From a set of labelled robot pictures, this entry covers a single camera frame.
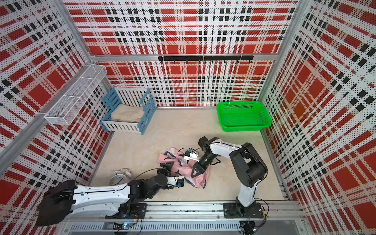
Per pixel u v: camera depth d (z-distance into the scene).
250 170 0.47
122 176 0.80
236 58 0.89
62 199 0.47
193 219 0.74
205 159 0.75
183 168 0.79
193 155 0.79
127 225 0.70
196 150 0.80
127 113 1.12
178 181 0.68
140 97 1.13
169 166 0.75
